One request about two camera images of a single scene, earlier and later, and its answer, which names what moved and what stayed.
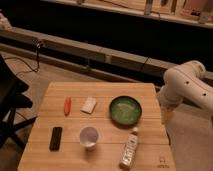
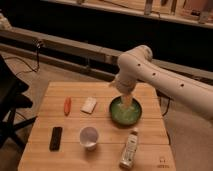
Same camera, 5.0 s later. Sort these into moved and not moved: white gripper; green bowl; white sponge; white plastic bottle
Moved: white gripper
Not moved: white plastic bottle; white sponge; green bowl
